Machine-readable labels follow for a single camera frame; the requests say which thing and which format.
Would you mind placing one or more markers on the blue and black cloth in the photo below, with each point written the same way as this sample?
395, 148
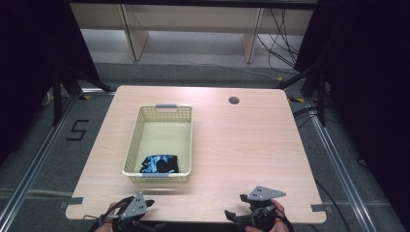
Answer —
161, 166

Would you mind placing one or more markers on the person's left hand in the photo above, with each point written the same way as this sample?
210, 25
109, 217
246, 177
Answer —
113, 206

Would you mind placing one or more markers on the metal floor rail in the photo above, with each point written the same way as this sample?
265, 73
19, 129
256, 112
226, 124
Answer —
35, 161
341, 174

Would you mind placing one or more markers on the black metal stand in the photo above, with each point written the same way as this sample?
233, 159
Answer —
320, 96
58, 96

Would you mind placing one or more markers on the wooden shelf unit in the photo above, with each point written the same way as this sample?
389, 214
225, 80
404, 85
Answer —
193, 22

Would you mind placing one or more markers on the person's right hand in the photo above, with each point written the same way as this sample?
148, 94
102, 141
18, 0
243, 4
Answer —
279, 209

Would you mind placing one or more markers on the cream perforated plastic basket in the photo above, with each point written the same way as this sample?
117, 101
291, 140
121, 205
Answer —
161, 138

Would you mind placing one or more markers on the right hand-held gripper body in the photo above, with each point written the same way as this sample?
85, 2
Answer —
262, 206

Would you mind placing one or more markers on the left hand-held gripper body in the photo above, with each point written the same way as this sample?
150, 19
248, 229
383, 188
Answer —
135, 208

